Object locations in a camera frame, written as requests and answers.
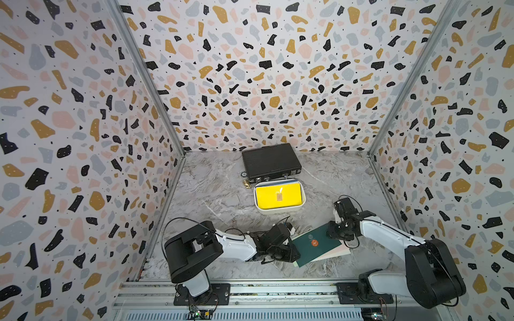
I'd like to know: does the dark green envelope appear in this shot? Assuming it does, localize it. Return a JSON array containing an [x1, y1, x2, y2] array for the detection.
[[292, 223, 341, 268]]

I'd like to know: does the bright yellow envelope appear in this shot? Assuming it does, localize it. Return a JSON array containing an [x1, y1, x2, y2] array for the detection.
[[254, 183, 303, 210]]

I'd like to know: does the white storage tray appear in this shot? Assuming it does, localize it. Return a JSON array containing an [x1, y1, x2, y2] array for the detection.
[[254, 179, 307, 215]]

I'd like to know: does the dark blue envelope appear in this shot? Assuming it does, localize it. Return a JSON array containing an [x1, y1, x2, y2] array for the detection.
[[277, 179, 299, 185]]

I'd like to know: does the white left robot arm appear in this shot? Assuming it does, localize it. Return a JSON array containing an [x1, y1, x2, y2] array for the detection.
[[161, 219, 301, 301]]

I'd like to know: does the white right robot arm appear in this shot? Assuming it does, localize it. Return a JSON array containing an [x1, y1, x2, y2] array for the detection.
[[327, 211, 467, 309]]

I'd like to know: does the pink envelope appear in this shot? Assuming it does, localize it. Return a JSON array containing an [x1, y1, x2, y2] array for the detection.
[[328, 243, 350, 252]]

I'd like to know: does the black metal briefcase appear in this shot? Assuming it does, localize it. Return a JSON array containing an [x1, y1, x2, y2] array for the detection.
[[242, 143, 302, 184]]

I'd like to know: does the small electronics board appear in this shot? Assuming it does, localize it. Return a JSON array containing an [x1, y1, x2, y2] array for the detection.
[[187, 305, 216, 320]]

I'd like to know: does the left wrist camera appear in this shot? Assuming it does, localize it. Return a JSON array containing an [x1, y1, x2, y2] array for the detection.
[[285, 223, 296, 236]]

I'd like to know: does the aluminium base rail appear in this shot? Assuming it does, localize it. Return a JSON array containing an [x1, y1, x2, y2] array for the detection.
[[109, 279, 459, 320]]

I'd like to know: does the aluminium corner post right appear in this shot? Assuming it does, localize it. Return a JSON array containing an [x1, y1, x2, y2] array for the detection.
[[368, 0, 461, 160]]

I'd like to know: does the aluminium corner post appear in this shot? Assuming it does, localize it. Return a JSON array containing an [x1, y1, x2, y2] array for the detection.
[[368, 0, 461, 160], [105, 0, 186, 157]]

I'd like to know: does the aluminium corner post left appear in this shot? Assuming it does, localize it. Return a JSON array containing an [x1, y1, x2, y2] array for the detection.
[[105, 0, 186, 157]]

